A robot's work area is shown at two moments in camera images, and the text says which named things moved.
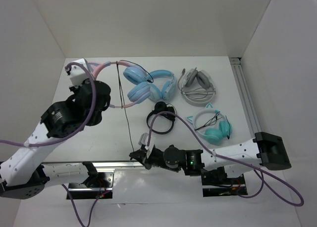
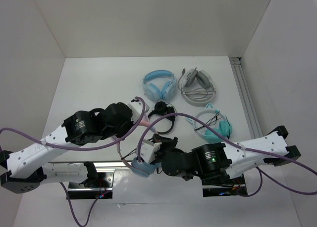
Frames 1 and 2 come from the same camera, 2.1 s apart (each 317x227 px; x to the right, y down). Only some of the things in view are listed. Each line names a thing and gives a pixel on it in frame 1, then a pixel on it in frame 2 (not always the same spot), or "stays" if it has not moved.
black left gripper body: x=97 y=119 to x=117 y=132
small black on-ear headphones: x=161 y=108 stays
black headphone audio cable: x=151 y=80 to x=132 y=152
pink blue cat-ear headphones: x=140 y=91 to x=142 y=169
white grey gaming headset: x=196 y=87 stays
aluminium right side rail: x=248 y=109 stays
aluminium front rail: x=80 y=165 stays
